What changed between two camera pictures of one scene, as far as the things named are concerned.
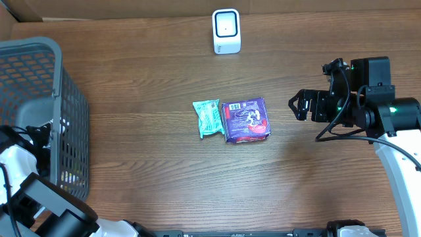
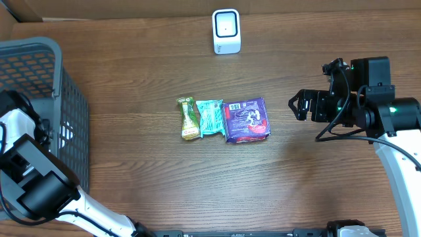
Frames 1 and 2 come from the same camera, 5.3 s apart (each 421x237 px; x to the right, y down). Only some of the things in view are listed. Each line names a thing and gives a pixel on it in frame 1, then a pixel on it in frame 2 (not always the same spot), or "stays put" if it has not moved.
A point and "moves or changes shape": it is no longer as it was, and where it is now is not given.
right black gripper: x=320 y=99 stays put
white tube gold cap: x=55 y=126 -> x=66 y=133
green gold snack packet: x=70 y=178 moves or changes shape
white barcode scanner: x=226 y=31 stays put
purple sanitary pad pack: x=245 y=121 stays put
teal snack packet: x=208 y=114 stays put
